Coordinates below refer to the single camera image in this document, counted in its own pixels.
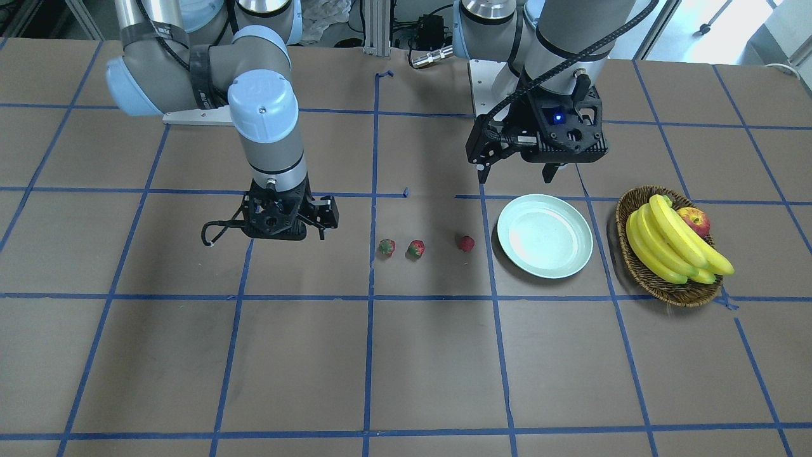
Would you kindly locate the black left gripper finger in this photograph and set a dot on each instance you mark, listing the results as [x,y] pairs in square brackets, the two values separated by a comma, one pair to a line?
[549,171]
[483,170]

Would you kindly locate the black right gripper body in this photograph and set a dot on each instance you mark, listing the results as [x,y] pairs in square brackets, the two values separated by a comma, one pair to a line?
[325,213]

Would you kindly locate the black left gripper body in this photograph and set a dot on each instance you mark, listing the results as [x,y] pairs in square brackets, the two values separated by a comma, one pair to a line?
[521,119]

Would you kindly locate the red strawberry with green leaves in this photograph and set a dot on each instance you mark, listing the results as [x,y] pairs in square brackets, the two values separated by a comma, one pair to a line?
[386,247]

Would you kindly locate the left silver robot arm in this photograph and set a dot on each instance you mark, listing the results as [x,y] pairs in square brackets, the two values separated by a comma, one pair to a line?
[557,46]

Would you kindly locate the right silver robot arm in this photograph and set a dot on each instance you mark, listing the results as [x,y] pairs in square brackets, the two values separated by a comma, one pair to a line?
[235,55]

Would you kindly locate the light green plate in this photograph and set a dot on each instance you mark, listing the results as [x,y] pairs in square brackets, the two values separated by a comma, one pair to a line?
[545,236]

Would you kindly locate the round red strawberry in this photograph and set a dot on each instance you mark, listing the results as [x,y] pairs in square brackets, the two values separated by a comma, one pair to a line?
[466,243]

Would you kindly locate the yellow banana bunch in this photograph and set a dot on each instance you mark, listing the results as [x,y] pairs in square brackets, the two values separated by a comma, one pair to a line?
[669,248]

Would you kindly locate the red yellow apple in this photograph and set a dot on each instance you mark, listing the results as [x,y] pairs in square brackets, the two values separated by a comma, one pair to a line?
[696,219]

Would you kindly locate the woven wicker fruit basket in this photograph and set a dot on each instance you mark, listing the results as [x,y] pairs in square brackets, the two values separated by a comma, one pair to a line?
[684,295]

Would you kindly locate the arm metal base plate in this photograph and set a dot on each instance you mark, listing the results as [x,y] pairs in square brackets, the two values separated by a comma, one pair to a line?
[491,82]
[196,117]

